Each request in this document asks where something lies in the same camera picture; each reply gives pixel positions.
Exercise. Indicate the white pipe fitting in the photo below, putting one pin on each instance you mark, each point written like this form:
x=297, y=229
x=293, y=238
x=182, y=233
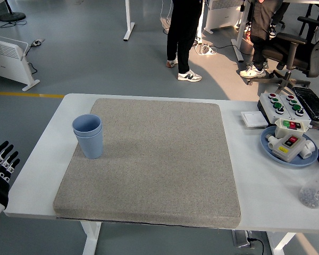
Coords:
x=308, y=148
x=271, y=142

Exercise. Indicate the white desk leg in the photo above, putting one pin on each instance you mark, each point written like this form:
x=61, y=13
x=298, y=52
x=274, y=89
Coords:
x=128, y=21
x=240, y=34

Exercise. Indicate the white wall switch plate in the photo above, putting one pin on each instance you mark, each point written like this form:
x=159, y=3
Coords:
x=253, y=118

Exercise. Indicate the white table leg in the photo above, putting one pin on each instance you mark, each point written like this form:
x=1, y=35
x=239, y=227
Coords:
x=91, y=239
x=280, y=243

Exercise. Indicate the black fan stand base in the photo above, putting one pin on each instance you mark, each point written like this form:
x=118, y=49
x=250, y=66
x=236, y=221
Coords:
x=12, y=16

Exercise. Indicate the white floor power strip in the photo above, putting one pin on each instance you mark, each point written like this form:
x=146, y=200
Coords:
x=207, y=49

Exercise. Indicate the grey floor socket plug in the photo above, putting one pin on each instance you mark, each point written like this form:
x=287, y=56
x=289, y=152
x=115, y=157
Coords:
x=37, y=42

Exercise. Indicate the person by office chair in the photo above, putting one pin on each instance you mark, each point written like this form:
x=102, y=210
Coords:
x=263, y=21

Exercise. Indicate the grey-brown table mat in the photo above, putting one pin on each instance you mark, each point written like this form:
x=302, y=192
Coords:
x=175, y=159

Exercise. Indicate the white green-red button switch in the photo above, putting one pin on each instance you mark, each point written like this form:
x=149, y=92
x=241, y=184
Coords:
x=281, y=130

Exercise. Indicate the standing person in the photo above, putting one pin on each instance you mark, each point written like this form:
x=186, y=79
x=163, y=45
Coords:
x=184, y=34

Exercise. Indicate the grey red-black button switch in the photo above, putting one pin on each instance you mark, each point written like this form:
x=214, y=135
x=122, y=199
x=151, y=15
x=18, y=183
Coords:
x=288, y=151

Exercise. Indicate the black office chair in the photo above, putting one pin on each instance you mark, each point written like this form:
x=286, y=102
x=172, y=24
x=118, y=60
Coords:
x=312, y=61

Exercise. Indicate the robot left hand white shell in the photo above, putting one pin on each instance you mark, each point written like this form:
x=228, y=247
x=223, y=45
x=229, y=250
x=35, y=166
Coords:
x=0, y=186

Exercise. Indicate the white push-button control box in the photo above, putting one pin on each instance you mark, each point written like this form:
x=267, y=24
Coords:
x=303, y=106
x=269, y=109

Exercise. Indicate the white panel heater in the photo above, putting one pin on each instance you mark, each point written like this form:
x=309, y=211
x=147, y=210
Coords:
x=8, y=61
x=220, y=16

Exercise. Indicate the blue ribbed plastic cup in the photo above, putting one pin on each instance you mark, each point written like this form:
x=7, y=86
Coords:
x=91, y=147
x=86, y=123

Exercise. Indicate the clear bottle red cap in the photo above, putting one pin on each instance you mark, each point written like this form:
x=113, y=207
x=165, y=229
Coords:
x=315, y=191

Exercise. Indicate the blue round plate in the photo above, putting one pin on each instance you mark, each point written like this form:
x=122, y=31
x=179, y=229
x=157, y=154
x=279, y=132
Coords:
x=265, y=151

